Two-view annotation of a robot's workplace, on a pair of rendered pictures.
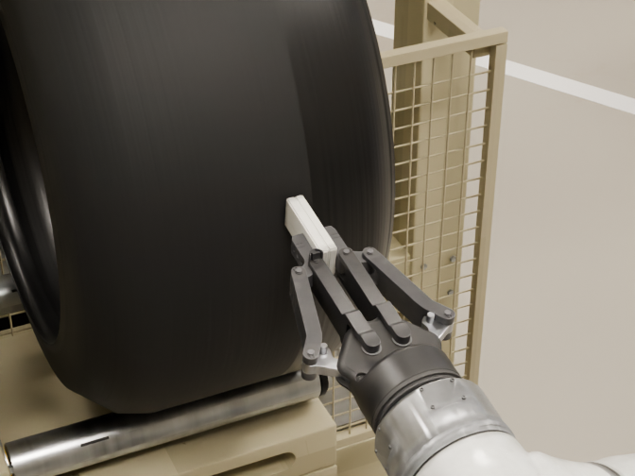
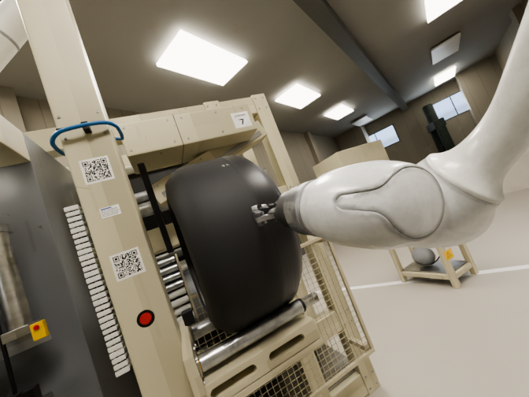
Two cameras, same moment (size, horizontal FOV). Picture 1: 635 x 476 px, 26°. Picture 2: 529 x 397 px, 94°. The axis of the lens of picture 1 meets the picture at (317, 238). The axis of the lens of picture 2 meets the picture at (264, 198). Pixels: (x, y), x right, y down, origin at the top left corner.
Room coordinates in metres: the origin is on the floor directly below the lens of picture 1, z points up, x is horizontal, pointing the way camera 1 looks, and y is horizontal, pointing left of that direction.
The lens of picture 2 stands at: (0.31, -0.03, 1.20)
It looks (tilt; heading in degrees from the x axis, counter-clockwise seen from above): 5 degrees up; 1
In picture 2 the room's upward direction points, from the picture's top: 21 degrees counter-clockwise
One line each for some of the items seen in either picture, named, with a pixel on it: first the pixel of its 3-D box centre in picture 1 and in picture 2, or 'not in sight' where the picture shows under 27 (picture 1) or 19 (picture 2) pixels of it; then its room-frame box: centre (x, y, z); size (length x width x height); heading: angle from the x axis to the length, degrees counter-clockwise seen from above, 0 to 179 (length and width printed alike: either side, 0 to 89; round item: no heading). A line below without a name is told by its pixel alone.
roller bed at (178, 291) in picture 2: not in sight; (164, 292); (1.44, 0.57, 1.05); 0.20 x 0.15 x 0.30; 114
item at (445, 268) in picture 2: not in sight; (421, 241); (2.99, -1.35, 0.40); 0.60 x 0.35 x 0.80; 24
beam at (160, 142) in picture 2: not in sight; (192, 138); (1.51, 0.23, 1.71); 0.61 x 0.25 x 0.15; 114
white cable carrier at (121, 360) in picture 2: not in sight; (100, 285); (1.00, 0.51, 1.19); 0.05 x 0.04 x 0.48; 24
